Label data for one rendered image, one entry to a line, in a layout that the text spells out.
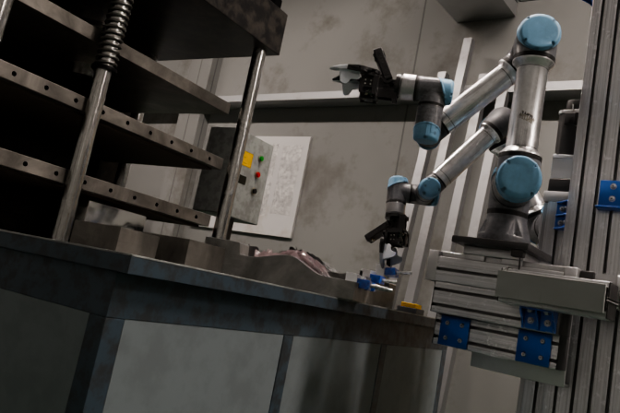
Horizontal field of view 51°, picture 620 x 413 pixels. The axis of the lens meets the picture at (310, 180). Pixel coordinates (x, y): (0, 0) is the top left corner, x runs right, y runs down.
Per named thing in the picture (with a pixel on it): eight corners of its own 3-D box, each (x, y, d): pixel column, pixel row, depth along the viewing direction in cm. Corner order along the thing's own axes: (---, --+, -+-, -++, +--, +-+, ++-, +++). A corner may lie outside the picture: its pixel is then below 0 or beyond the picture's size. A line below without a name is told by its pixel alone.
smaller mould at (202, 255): (220, 274, 176) (226, 248, 177) (184, 265, 164) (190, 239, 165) (168, 264, 187) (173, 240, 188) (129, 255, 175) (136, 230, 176)
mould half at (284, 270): (366, 303, 214) (372, 270, 216) (351, 300, 189) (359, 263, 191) (228, 277, 228) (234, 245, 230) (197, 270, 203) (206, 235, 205)
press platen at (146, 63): (228, 114, 283) (231, 103, 284) (2, -9, 192) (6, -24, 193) (120, 112, 321) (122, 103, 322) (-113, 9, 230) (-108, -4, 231)
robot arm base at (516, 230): (536, 253, 190) (541, 219, 191) (519, 243, 178) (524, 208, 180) (487, 247, 199) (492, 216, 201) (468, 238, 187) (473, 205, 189)
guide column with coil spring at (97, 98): (41, 354, 204) (139, -22, 226) (27, 353, 199) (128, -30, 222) (31, 350, 207) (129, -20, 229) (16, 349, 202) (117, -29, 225)
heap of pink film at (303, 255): (333, 278, 215) (338, 255, 216) (321, 275, 198) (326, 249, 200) (261, 265, 222) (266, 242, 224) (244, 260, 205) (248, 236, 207)
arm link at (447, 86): (451, 103, 182) (456, 75, 184) (411, 98, 185) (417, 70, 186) (450, 112, 190) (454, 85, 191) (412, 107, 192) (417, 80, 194)
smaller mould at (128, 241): (154, 260, 161) (160, 236, 162) (114, 252, 151) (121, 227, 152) (109, 251, 170) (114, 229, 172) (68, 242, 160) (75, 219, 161)
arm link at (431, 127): (438, 149, 192) (444, 114, 193) (438, 139, 181) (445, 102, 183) (411, 146, 193) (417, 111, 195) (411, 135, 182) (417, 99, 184)
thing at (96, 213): (135, 262, 238) (147, 216, 242) (76, 251, 216) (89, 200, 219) (51, 245, 266) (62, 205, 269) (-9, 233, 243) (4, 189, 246)
